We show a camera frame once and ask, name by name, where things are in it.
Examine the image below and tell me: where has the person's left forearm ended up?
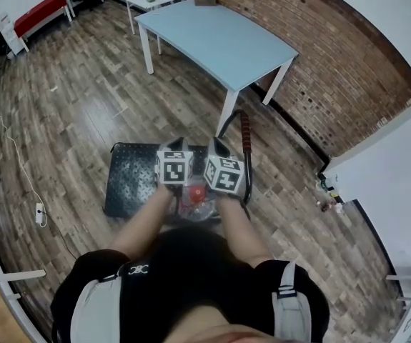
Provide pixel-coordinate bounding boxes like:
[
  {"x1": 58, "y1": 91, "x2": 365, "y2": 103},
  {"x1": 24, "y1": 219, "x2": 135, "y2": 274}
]
[{"x1": 110, "y1": 183, "x2": 179, "y2": 261}]

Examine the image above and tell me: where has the clear jar with red lid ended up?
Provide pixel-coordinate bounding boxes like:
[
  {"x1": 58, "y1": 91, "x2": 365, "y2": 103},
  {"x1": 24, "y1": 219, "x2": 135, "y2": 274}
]
[{"x1": 167, "y1": 178, "x2": 223, "y2": 224}]

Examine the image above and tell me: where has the grey backpack strap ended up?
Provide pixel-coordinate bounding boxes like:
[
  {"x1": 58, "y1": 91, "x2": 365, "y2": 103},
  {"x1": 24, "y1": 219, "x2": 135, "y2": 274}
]
[
  {"x1": 271, "y1": 261, "x2": 314, "y2": 343},
  {"x1": 69, "y1": 272, "x2": 123, "y2": 343}
]

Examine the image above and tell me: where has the white drawer cabinet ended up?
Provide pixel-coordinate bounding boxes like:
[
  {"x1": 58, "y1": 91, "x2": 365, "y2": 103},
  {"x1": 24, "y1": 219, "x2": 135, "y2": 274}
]
[{"x1": 0, "y1": 11, "x2": 26, "y2": 56}]

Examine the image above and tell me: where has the light blue table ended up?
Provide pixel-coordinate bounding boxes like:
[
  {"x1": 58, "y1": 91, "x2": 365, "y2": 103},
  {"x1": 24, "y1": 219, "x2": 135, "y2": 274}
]
[{"x1": 134, "y1": 0, "x2": 300, "y2": 137}]

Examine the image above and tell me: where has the person's black shirt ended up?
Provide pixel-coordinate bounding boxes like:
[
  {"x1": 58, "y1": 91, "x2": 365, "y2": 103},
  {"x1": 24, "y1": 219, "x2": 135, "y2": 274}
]
[{"x1": 49, "y1": 225, "x2": 331, "y2": 343}]

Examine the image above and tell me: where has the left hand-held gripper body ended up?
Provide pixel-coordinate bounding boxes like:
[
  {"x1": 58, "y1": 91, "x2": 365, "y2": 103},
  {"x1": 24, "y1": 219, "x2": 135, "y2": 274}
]
[{"x1": 154, "y1": 149, "x2": 195, "y2": 194}]

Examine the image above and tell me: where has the black platform cart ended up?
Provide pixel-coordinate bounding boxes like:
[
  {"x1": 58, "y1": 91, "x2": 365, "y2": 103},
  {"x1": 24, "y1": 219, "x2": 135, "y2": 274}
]
[{"x1": 104, "y1": 109, "x2": 254, "y2": 225}]

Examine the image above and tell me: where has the person's right forearm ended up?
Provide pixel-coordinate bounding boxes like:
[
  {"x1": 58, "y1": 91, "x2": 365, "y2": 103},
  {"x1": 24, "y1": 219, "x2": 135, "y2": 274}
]
[{"x1": 217, "y1": 194, "x2": 274, "y2": 264}]

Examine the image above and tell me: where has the red bench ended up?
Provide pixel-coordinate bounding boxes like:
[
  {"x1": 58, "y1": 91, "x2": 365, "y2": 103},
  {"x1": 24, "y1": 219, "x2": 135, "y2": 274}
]
[{"x1": 13, "y1": 0, "x2": 76, "y2": 54}]

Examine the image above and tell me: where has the white power cable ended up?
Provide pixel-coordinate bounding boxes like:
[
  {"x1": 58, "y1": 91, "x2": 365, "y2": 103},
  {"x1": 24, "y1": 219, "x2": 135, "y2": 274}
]
[{"x1": 0, "y1": 83, "x2": 48, "y2": 229}]

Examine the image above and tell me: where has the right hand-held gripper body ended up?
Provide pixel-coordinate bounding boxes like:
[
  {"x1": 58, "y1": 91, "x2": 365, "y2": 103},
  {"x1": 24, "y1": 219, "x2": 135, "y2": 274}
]
[{"x1": 203, "y1": 154, "x2": 246, "y2": 203}]

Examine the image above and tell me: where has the thin black floor cable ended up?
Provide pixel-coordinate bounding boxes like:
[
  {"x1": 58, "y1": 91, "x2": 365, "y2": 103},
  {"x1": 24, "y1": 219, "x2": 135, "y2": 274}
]
[{"x1": 45, "y1": 219, "x2": 83, "y2": 262}]

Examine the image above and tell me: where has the right hand-held gripper cable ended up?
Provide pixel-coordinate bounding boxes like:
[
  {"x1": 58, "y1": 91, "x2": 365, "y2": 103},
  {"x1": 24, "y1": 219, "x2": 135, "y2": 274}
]
[{"x1": 238, "y1": 197, "x2": 252, "y2": 222}]

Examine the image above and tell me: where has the white power strip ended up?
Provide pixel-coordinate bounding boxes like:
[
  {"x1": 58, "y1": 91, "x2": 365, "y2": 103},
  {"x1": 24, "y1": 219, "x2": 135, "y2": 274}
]
[{"x1": 34, "y1": 202, "x2": 48, "y2": 229}]

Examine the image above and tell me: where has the white wall shelf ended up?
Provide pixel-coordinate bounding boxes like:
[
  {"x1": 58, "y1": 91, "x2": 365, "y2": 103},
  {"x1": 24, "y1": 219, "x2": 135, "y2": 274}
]
[{"x1": 385, "y1": 262, "x2": 411, "y2": 304}]

